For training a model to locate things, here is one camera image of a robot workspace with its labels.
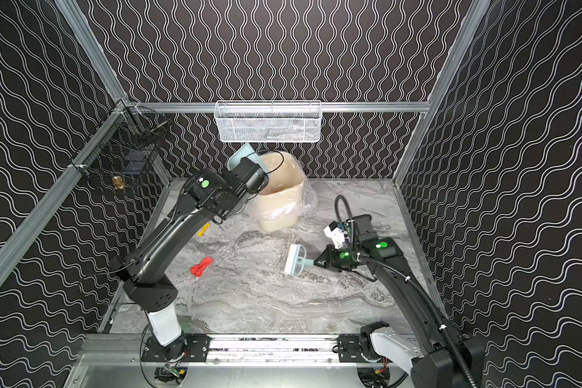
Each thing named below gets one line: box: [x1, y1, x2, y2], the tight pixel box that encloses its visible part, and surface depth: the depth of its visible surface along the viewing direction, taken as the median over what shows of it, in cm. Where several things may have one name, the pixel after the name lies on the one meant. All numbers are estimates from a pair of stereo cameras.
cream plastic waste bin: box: [247, 151, 305, 232], surface depth 88 cm
